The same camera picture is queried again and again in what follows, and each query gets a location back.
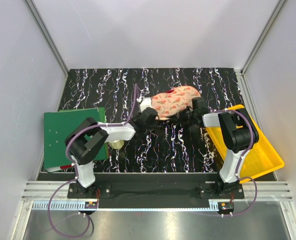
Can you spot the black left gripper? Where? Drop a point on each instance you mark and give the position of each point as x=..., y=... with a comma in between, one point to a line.
x=153, y=125

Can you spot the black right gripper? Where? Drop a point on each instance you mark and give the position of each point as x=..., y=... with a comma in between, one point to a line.
x=185, y=122

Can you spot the pink floral mesh laundry bag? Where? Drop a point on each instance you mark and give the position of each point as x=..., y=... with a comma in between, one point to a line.
x=168, y=104

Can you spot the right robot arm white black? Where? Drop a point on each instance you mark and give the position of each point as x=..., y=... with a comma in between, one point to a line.
x=239, y=136

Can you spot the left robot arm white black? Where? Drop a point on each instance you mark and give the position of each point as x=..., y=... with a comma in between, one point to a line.
x=85, y=142

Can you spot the cream ceramic mug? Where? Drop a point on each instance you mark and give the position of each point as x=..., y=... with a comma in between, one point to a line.
x=116, y=144

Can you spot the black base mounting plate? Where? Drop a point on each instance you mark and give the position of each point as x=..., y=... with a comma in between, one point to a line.
x=147, y=193

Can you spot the yellow plastic tray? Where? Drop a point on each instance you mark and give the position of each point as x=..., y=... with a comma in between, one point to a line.
x=261, y=159

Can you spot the red folder under binder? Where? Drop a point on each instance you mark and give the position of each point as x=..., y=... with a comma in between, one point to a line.
x=98, y=166

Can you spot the green binder folder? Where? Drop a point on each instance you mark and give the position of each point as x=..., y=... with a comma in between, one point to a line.
x=57, y=127

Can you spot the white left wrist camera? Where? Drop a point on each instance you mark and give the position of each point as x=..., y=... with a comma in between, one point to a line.
x=144, y=103

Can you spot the aluminium rail frame front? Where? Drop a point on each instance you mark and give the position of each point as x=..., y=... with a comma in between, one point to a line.
x=270, y=215

